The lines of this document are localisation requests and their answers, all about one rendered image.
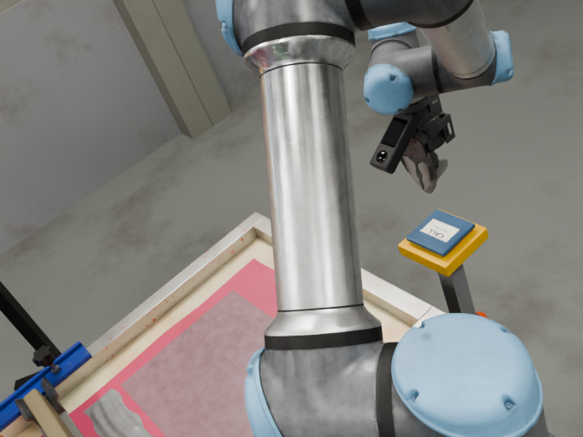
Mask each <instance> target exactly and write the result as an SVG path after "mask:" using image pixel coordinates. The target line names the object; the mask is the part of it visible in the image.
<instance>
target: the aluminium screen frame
mask: <svg viewBox="0 0 583 437"><path fill-rule="evenodd" d="M257 238H261V239H262V240H264V241H265V242H267V243H268V244H270V245H272V229H271V220H270V219H268V218H266V217H264V216H263V215H261V214H259V213H257V212H255V213H254V214H253V215H251V216H250V217H249V218H247V219H246V220H245V221H244V222H242V223H241V224H240V225H239V226H237V227H236V228H235V229H234V230H232V231H231V232H230V233H228V234H227V235H226V236H225V237H223V238H222V239H221V240H220V241H219V242H218V243H217V244H215V245H214V246H213V247H212V248H210V249H209V250H208V251H206V252H205V253H204V254H203V255H201V256H200V257H199V258H197V259H196V260H195V261H194V262H192V263H191V264H190V265H188V267H187V268H186V269H185V270H183V271H182V272H181V273H179V274H178V275H177V276H176V277H174V278H173V279H172V280H170V281H169V282H168V283H167V284H165V285H164V286H163V287H161V288H160V289H159V290H158V291H156V292H155V293H154V294H153V295H152V296H151V297H150V298H148V299H147V300H146V301H145V302H143V303H142V304H141V305H139V306H138V307H137V308H136V309H134V310H133V311H132V312H131V313H129V314H128V315H127V316H125V317H124V318H123V319H122V320H120V321H119V322H118V323H117V324H116V325H115V326H114V327H112V328H111V329H110V330H108V331H107V332H106V333H105V334H104V335H102V336H101V337H100V338H98V339H97V340H96V341H95V342H93V343H92V344H91V345H89V346H88V347H87V348H86V350H87V351H88V352H89V353H90V354H91V355H92V357H91V358H90V359H88V360H87V361H86V362H85V363H83V365H82V366H81V367H79V368H78V369H77V370H75V371H74V372H73V373H72V374H70V375H69V376H68V377H67V378H65V379H64V380H63V381H62V382H60V383H59V384H58V385H57V386H55V387H54V389H55V391H56V392H57V393H58V394H59V396H58V400H59V401H60V400H62V399H63V398H64V397H65V396H66V395H68V394H69V393H70V392H71V391H73V390H74V389H75V388H77V387H78V386H79V385H80V384H81V383H83V382H84V381H85V380H86V379H88V378H89V377H90V376H91V375H92V374H93V373H94V372H95V371H97V370H98V369H99V368H100V367H102V366H103V365H104V364H105V363H106V362H108V361H109V360H110V359H111V358H113V357H114V356H115V355H117V354H118V353H119V352H120V351H121V350H123V349H124V348H125V347H126V346H128V345H129V344H130V343H131V342H132V341H133V340H134V339H135V338H137V337H138V336H139V335H140V334H142V333H143V332H144V331H145V330H146V329H148V328H149V327H150V326H152V325H153V324H154V323H155V322H157V321H158V320H159V319H160V318H161V317H163V316H164V315H165V314H166V313H168V311H170V310H171V309H172V308H173V307H174V306H175V305H177V304H178V303H179V302H180V301H182V300H183V299H184V298H185V297H187V296H188V295H189V294H190V293H192V292H193V291H194V290H195V289H197V288H198V287H199V286H200V285H201V284H203V283H204V282H205V281H206V280H207V279H208V278H209V277H211V276H212V275H213V274H214V273H215V272H217V271H218V270H219V269H220V268H222V267H223V266H224V265H225V264H227V263H228V262H229V261H230V260H232V259H233V258H234V257H235V256H237V255H238V254H239V253H240V252H241V251H243V250H244V249H245V248H246V247H247V246H248V245H249V244H251V243H252V242H253V241H254V240H255V239H257ZM361 274H362V284H363V294H364V299H366V300H368V301H369V302H371V303H373V304H375V305H376V306H378V307H379V308H381V309H383V310H385V311H387V312H389V313H390V314H391V315H393V316H395V317H397V318H399V319H401V320H402V321H404V322H406V323H407V324H409V325H411V326H412V327H417V328H419V327H420V326H421V325H422V321H423V320H425V319H427V318H430V317H433V316H438V315H442V314H446V313H445V312H443V311H441V310H439V309H437V308H435V307H433V306H432V305H430V304H428V303H425V302H424V301H422V300H420V299H419V298H417V297H414V296H412V295H410V294H409V293H407V292H406V291H404V290H401V289H399V288H397V287H396V286H394V285H393V284H390V283H388V282H386V281H384V280H382V279H381V278H380V277H377V276H375V275H373V274H371V273H369V272H368V271H366V270H364V269H362V268H361ZM33 423H34V421H26V420H25V419H24V418H23V415H22V414H21V415H20V416H18V417H17V418H16V419H15V420H13V421H12V422H11V423H10V424H9V425H8V426H7V427H5V428H4V429H3V430H2V431H0V437H17V436H18V435H19V434H20V433H22V432H23V431H24V430H25V429H26V428H28V427H29V426H30V425H31V424H33Z"/></svg>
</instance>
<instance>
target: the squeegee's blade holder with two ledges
mask: <svg viewBox="0 0 583 437"><path fill-rule="evenodd" d="M59 415H60V416H61V418H62V420H63V421H64V423H65V424H66V426H67V427H68V428H69V430H70V432H71V433H72V434H73V435H74V437H84V436H83V434H82V433H81V431H80V430H79V428H78V427H77V426H76V424H75V423H74V422H73V421H72V419H71V418H70V416H69V414H68V413H67V412H66V411H63V412H62V413H60V414H59Z"/></svg>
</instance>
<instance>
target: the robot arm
mask: <svg viewBox="0 0 583 437"><path fill-rule="evenodd" d="M215 1H216V10H217V15H218V19H219V21H220V22H222V28H221V31H222V34H223V37H224V38H225V40H226V43H227V44H228V46H229V47H230V49H231V50H232V51H233V52H234V53H235V54H237V55H240V56H243V64H244V66H245V67H246V68H247V69H248V70H249V71H250V72H252V73H253V74H254V75H255V76H256V77H258V79H259V87H260V98H261V109H262V120H263V131H264V142H265V163H266V174H267V185H268V196H269V207H270V219H271V229H272V250H273V262H274V272H275V284H276V295H277V306H278V313H277V315H276V317H275V318H274V319H273V321H272V322H271V323H270V324H269V326H268V327H267V328H266V329H265V331H264V338H265V346H264V347H263V348H261V349H259V350H258V351H256V352H255V353H254V354H253V355H252V357H251V359H250V361H249V362H248V365H247V369H246V372H247V374H248V376H247V377H246V378H245V401H246V412H247V417H248V420H249V423H250V426H251V430H252V433H253V435H254V437H550V436H549V435H548V431H547V423H546V418H545V414H544V408H543V391H542V386H541V383H540V378H539V376H538V374H537V372H536V370H535V369H534V365H533V362H532V359H531V357H530V354H529V353H528V351H527V349H526V348H525V346H524V345H523V343H522V342H521V341H520V339H519V338H518V337H517V336H515V335H514V334H513V333H512V332H510V331H509V330H507V329H506V328H505V327H504V326H502V325H501V324H499V323H497V322H495V321H493V320H491V319H488V318H486V317H483V316H477V315H473V314H467V313H448V314H442V315H438V316H433V317H430V318H427V319H425V320H423V321H422V325H421V326H420V327H419V328H417V327H412V328H411V329H409V330H408V331H407V332H406V333H405V334H404V335H403V337H402V338H401V340H400V341H399V342H383V329H382V324H381V321H380V320H378V319H377V318H376V317H375V316H374V315H372V314H371V313H370V312H369V311H368V310H367V309H366V308H365V306H364V294H363V284H362V274H361V264H360V255H359V246H358V236H357V218H356V208H355V199H354V189H353V179H352V170H351V161H350V142H349V133H348V123H347V113H346V104H345V94H344V77H343V72H344V69H345V68H346V67H347V65H348V64H349V63H350V62H351V61H352V60H353V58H354V57H355V55H356V44H355V33H357V32H361V31H365V30H368V34H369V38H368V39H369V41H370V43H371V47H372V51H371V54H370V63H369V67H368V70H367V72H366V74H365V77H364V99H365V101H366V103H367V104H368V106H369V107H370V108H371V109H372V110H374V111H375V112H377V113H379V114H384V115H393V117H392V119H391V121H390V124H389V125H388V127H387V129H386V131H385V133H384V135H383V138H382V139H381V140H380V142H379V144H378V146H377V149H376V151H375V152H374V154H373V156H372V158H371V160H370V164H371V165H372V166H373V167H375V168H376V169H378V170H381V171H383V172H386V173H389V174H392V173H394V172H395V170H396V168H397V166H398V164H399V162H400V161H401V162H402V163H403V165H404V167H405V169H406V170H407V172H409V174H410V176H411V177H412V179H413V180H414V181H415V182H416V183H417V184H418V185H419V186H420V187H421V189H423V190H424V191H425V192H426V193H429V194H431V193H432V192H433V191H434V190H435V189H436V184H437V181H438V179H439V178H440V177H441V175H442V174H443V172H444V171H445V170H446V169H447V167H448V164H449V163H448V160H447V159H442V160H439V159H438V156H437V154H436V153H435V152H434V151H435V150H436V149H437V148H439V147H440V146H442V145H443V144H444V143H445V141H446V143H447V144H448V143H449V142H450V141H452V140H453V139H454V138H455V131H454V128H453V123H452V120H451V116H450V114H449V113H445V112H443V111H442V105H441V102H440V97H439V94H443V93H448V92H453V91H457V90H463V89H468V88H477V87H481V86H493V85H494V84H496V83H500V82H507V81H509V80H511V79H512V78H513V76H514V62H513V55H512V48H511V42H510V38H509V34H508V32H507V31H505V30H501V31H496V32H493V31H490V30H489V27H488V24H487V21H486V18H485V16H484V13H483V10H482V8H481V4H480V1H479V0H215ZM416 28H418V29H419V30H420V31H421V32H422V34H423V36H424V37H425V39H426V40H427V42H428V43H429V46H424V47H420V46H419V42H418V39H417V35H416ZM444 115H445V116H444ZM448 123H449V124H450V127H451V131H452V133H451V134H449V128H448Z"/></svg>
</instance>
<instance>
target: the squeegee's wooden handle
mask: <svg viewBox="0 0 583 437"><path fill-rule="evenodd" d="M23 400H24V402H25V403H26V405H27V406H28V408H29V410H30V412H31V413H32V414H33V415H34V417H35V418H36V421H37V422H38V424H39V425H40V427H41V428H42V430H43V431H44V433H45V434H46V436H47V437H74V435H73V434H72V433H71V432H70V430H69V428H68V427H67V426H66V424H65V423H64V421H63V420H62V418H61V416H60V415H59V414H58V412H57V411H56V409H55V408H54V407H53V406H52V405H51V404H50V403H49V402H48V401H47V399H46V398H45V397H44V396H43V395H42V394H41V393H40V392H39V391H38V390H37V389H33V390H31V391H30V392H29V393H28V394H26V395H25V396H24V397H23Z"/></svg>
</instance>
